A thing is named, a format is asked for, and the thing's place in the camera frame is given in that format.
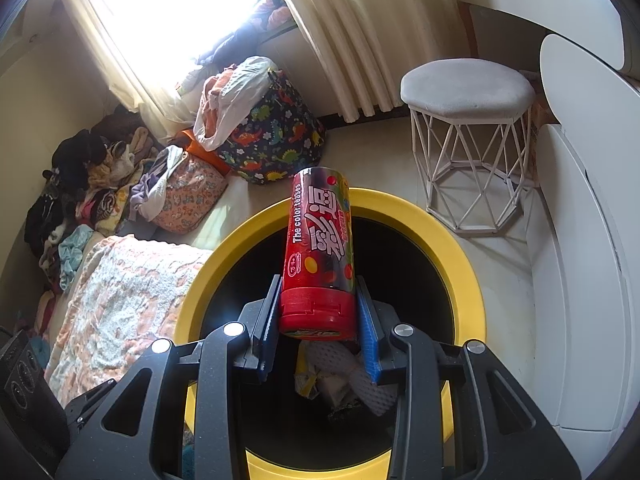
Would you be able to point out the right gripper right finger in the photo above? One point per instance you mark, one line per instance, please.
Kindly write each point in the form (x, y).
(370, 332)

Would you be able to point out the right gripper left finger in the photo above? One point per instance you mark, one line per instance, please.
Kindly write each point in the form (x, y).
(266, 330)

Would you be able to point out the white foam net sleeve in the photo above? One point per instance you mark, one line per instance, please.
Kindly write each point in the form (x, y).
(334, 358)

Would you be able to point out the red candy tube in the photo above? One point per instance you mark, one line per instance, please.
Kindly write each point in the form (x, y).
(318, 298)

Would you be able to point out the yellow white snack bag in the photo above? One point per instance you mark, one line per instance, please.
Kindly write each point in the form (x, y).
(310, 381)

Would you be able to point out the yellow rim black trash bin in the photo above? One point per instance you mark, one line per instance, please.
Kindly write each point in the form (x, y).
(407, 260)

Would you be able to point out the peach patterned bed quilt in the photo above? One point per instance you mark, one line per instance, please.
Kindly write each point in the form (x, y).
(126, 294)

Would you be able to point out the pink floral fabric bag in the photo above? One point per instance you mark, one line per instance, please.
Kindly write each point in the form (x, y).
(191, 191)

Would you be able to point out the white garment on floral bag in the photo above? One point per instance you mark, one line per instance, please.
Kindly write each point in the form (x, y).
(147, 197)

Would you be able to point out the dinosaur print laundry basket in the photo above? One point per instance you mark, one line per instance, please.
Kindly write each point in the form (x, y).
(277, 138)

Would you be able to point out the light blue garment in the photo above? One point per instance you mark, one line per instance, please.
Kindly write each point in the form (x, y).
(71, 252)

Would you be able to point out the orange bag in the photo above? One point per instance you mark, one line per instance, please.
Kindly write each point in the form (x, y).
(186, 140)

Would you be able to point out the white plastic bag with clothes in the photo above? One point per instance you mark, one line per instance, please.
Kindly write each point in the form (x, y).
(227, 98)

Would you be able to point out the pile of clothes on bed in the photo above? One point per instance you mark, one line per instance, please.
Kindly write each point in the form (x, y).
(89, 182)

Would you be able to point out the left cream curtain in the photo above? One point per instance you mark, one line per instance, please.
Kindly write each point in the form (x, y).
(162, 110)

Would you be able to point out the cream curtain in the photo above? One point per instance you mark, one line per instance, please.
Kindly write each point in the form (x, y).
(162, 110)
(365, 47)

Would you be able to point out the white vanity desk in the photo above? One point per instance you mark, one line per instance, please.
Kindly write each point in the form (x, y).
(583, 218)

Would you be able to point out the clothes pile on windowsill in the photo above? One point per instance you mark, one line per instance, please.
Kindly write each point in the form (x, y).
(269, 18)

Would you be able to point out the right cream curtain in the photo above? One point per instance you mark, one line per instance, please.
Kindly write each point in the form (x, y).
(365, 47)

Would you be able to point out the white wire frame stool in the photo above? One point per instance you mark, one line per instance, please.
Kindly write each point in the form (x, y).
(471, 137)

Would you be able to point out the window with dark frame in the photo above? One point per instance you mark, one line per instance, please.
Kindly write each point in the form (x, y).
(163, 39)

